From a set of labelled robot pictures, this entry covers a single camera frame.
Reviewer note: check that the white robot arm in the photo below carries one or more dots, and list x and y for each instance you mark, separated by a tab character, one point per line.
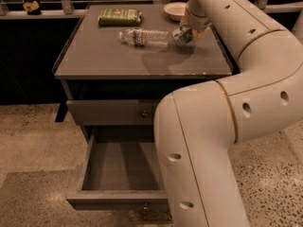
195	125

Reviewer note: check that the open grey middle drawer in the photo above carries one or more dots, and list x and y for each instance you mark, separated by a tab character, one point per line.
120	175

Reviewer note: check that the grey window ledge rail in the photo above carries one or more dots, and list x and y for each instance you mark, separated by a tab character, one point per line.
77	13

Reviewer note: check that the green snack bag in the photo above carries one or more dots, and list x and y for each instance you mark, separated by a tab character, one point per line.
119	17

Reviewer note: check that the closed grey top drawer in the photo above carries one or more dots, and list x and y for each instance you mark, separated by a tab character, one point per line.
112	112

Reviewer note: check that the green silver 7up can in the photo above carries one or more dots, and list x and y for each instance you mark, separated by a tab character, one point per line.
182	35

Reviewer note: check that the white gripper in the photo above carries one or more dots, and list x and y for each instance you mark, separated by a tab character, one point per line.
194	20

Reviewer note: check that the grey drawer cabinet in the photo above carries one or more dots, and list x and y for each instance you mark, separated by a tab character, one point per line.
98	66

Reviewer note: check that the yellow object on black base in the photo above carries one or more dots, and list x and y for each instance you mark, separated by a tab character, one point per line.
32	8

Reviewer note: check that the clear plastic water bottle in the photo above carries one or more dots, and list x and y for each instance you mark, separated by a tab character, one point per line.
144	37

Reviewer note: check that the white bowl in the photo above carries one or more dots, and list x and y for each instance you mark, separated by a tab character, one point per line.
175	11

